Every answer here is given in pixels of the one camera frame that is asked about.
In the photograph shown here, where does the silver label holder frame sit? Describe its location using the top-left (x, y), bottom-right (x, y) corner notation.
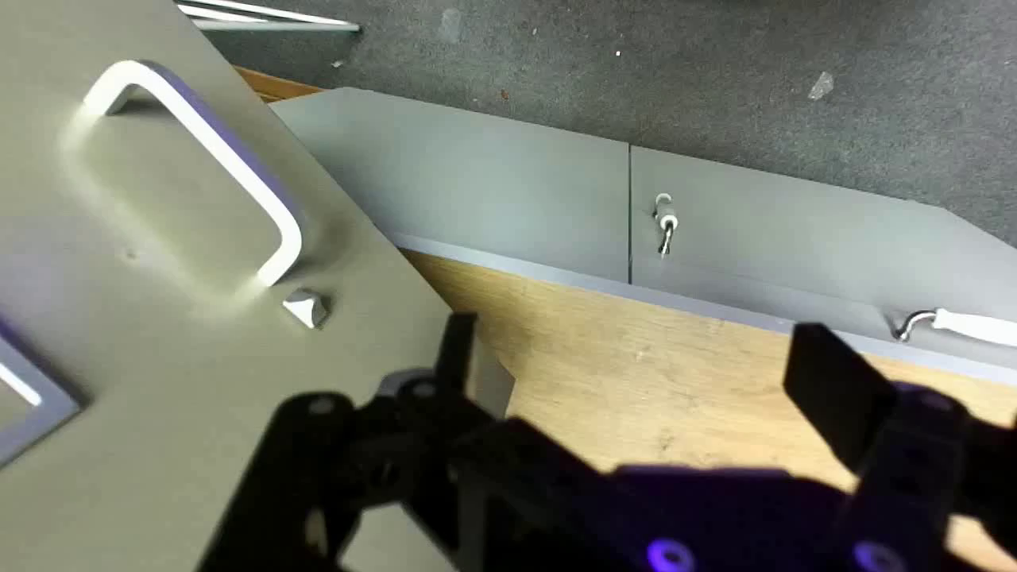
top-left (0, 314), bottom-right (86, 471)

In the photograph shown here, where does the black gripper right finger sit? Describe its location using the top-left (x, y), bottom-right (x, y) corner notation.
top-left (781, 320), bottom-right (1017, 572)

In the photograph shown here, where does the white cabinet door handle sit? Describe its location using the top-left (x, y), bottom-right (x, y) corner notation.
top-left (891, 304), bottom-right (1017, 352)

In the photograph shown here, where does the silver drawer pull handle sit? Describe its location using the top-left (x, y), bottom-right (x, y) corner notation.
top-left (73, 56), bottom-right (310, 291)

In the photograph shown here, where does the silver cabinet key lock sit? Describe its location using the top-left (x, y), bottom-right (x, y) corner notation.
top-left (649, 192), bottom-right (684, 262)

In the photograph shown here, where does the beige file cabinet drawer front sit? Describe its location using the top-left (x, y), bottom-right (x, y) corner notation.
top-left (0, 0), bottom-right (517, 572)

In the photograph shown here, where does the small silver drawer lock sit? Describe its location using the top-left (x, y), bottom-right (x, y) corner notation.
top-left (281, 285), bottom-right (334, 330)

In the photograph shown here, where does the silver metal bar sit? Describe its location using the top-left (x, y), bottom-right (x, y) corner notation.
top-left (175, 0), bottom-right (366, 39)

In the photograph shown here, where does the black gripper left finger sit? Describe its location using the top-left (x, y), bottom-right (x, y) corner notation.
top-left (198, 311), bottom-right (620, 572)

